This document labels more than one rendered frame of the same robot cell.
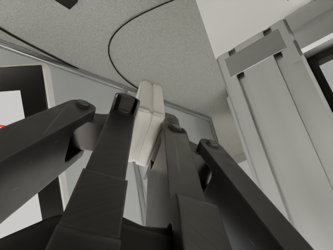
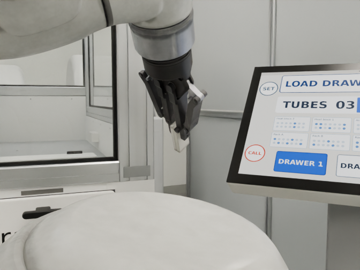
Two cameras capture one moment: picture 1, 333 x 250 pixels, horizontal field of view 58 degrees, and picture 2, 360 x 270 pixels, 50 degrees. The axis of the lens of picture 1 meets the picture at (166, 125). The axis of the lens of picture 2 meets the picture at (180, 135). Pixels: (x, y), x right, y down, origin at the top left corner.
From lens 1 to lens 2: 0.56 m
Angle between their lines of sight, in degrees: 23
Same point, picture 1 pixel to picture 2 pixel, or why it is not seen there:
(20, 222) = (259, 122)
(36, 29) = not seen: outside the picture
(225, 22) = not seen: hidden behind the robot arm
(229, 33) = (144, 188)
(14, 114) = (244, 164)
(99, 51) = not seen: outside the picture
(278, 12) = (120, 186)
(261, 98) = (140, 149)
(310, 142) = (129, 123)
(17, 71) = (235, 180)
